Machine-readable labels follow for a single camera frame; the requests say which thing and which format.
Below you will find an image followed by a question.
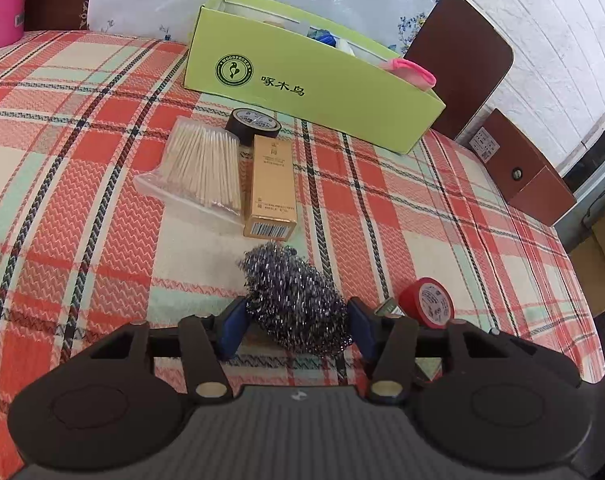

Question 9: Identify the yellow-green cardboard box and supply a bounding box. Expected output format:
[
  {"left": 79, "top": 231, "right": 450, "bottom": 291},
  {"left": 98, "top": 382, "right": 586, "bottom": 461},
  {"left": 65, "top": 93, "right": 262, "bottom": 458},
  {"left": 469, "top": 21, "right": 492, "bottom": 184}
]
[{"left": 183, "top": 0, "right": 447, "bottom": 156}]

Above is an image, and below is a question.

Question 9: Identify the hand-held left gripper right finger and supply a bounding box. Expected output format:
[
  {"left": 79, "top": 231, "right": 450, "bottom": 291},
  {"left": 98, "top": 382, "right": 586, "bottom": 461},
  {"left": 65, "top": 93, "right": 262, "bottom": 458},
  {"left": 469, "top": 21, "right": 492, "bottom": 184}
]
[{"left": 347, "top": 297, "right": 513, "bottom": 405}]

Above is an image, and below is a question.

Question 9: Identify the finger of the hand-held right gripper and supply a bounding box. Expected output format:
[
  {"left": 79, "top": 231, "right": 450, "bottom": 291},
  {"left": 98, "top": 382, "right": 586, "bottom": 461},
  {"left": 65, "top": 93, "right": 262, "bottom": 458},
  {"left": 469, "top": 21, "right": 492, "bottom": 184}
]
[{"left": 487, "top": 327, "right": 583, "bottom": 387}]

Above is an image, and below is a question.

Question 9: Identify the plain cardboard carton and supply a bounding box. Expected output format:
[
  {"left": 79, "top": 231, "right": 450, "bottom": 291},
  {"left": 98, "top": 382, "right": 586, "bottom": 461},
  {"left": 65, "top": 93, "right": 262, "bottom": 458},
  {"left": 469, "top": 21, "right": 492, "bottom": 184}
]
[{"left": 567, "top": 200, "right": 605, "bottom": 313}]

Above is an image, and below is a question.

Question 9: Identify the plaid blanket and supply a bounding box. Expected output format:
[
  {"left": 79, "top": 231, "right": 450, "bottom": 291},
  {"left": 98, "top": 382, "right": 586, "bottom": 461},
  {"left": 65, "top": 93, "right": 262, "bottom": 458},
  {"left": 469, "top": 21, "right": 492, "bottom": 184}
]
[{"left": 0, "top": 30, "right": 605, "bottom": 463}]

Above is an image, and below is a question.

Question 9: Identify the cotton swab pack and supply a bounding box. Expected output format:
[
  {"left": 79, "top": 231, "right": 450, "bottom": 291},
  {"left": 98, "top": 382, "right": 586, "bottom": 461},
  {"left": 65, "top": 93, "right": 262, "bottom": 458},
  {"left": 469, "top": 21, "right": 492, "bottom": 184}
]
[{"left": 134, "top": 116, "right": 246, "bottom": 234}]

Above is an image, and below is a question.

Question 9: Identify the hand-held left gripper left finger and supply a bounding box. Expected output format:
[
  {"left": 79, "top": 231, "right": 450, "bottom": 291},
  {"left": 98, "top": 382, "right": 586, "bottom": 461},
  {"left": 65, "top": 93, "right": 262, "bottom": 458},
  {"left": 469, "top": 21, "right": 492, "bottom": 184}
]
[{"left": 90, "top": 296, "right": 248, "bottom": 403}]

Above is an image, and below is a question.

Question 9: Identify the steel wool scourer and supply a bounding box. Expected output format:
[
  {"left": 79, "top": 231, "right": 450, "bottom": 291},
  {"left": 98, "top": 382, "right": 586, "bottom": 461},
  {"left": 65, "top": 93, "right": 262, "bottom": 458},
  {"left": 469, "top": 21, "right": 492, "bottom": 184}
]
[{"left": 237, "top": 241, "right": 354, "bottom": 359}]

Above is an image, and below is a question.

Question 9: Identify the gold carton box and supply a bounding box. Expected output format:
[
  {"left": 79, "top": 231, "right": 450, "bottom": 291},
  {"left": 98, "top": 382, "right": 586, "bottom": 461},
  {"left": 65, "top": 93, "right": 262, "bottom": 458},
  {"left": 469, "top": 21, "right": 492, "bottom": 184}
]
[{"left": 243, "top": 135, "right": 298, "bottom": 240}]

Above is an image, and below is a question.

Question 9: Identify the pink comb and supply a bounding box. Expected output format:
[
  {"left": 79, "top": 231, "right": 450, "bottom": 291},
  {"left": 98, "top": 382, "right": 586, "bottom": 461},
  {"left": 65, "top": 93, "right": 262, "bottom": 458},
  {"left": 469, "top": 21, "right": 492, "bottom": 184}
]
[{"left": 379, "top": 57, "right": 437, "bottom": 92}]

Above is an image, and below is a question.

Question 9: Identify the red tape roll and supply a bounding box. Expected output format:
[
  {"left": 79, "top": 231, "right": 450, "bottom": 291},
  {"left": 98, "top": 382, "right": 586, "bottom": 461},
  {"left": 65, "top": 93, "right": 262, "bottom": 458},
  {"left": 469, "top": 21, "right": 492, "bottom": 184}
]
[{"left": 399, "top": 276, "right": 455, "bottom": 331}]

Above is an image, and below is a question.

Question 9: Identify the black tape roll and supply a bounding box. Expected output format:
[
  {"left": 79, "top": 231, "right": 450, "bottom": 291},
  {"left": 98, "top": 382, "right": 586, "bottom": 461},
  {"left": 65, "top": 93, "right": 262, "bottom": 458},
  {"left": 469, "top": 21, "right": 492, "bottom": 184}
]
[{"left": 226, "top": 108, "right": 282, "bottom": 146}]

